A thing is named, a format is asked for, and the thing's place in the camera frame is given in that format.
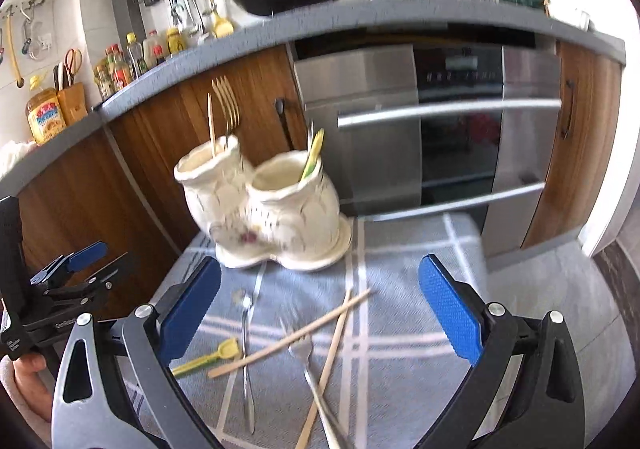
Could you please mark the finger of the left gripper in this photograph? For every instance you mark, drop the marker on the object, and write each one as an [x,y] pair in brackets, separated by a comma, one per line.
[59,271]
[110,274]

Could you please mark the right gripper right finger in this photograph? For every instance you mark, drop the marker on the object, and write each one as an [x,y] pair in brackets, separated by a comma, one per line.
[546,407]

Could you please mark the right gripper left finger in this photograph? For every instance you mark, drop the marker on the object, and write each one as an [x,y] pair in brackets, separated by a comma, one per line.
[91,405]

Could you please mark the wooden chopstick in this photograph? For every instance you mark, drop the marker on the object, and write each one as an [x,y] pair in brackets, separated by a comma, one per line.
[211,125]
[323,380]
[287,340]

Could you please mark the yellow tulip plastic pick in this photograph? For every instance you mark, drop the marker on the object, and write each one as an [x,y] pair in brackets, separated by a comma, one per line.
[226,350]
[314,152]

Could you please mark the gold metal fork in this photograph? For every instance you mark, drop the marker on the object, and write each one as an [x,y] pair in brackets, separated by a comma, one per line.
[228,103]

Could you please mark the silver metal fork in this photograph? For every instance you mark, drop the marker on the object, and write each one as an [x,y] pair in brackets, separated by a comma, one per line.
[301,350]

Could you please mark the person left hand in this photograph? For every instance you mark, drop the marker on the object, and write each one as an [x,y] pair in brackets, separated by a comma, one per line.
[21,380]

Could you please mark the wooden cabinet door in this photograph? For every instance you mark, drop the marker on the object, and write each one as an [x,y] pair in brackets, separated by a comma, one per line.
[117,185]

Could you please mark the yellow snack jar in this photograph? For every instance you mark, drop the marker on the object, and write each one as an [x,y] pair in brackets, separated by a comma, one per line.
[44,115]

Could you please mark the wooden knife block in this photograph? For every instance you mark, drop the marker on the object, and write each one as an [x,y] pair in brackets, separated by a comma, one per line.
[72,101]

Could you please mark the cream ceramic double utensil holder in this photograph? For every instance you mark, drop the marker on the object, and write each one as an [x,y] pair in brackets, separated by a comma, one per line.
[264,213]

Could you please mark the grey plaid table cloth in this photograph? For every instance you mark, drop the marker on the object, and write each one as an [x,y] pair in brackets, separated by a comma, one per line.
[395,371]

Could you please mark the clear oil bottle yellow cap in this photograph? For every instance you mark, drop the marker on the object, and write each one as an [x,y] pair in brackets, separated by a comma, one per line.
[136,55]

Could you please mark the yellow mustard bottle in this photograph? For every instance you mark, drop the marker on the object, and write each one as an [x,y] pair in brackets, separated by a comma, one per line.
[175,40]

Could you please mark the grey speckled countertop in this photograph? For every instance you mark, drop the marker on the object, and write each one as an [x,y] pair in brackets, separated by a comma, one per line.
[317,20]

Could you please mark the stainless steel built-in oven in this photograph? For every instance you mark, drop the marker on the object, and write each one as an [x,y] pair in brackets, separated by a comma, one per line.
[415,129]

